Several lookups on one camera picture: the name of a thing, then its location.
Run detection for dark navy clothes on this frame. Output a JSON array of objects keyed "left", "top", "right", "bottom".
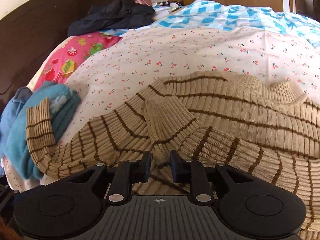
[{"left": 67, "top": 0, "right": 156, "bottom": 37}]

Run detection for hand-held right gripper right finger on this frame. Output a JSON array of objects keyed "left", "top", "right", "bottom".
[{"left": 169, "top": 150, "right": 253, "bottom": 203}]

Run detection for white cherry-print bed sheet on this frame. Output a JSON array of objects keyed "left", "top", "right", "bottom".
[{"left": 5, "top": 26, "right": 320, "bottom": 193}]

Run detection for beige brown-striped knit sweater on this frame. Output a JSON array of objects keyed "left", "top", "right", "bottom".
[{"left": 26, "top": 70, "right": 320, "bottom": 240}]

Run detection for pink strawberry-print pillow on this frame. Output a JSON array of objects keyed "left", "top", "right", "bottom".
[{"left": 32, "top": 31, "right": 123, "bottom": 92}]

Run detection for teal folded towel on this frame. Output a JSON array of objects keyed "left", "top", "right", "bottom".
[{"left": 4, "top": 81, "right": 82, "bottom": 180}]

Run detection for light blue garment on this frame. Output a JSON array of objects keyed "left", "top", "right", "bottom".
[{"left": 0, "top": 86, "right": 33, "bottom": 155}]

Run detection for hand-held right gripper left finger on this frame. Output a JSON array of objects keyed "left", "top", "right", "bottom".
[{"left": 64, "top": 151, "right": 153, "bottom": 205}]

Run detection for dark shelf unit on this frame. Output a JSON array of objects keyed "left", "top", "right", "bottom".
[{"left": 294, "top": 0, "right": 320, "bottom": 21}]

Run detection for blue white checkered quilt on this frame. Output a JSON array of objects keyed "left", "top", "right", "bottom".
[{"left": 100, "top": 0, "right": 320, "bottom": 48}]

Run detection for dark brown wooden headboard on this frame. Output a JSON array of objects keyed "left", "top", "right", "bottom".
[{"left": 0, "top": 0, "right": 137, "bottom": 103}]

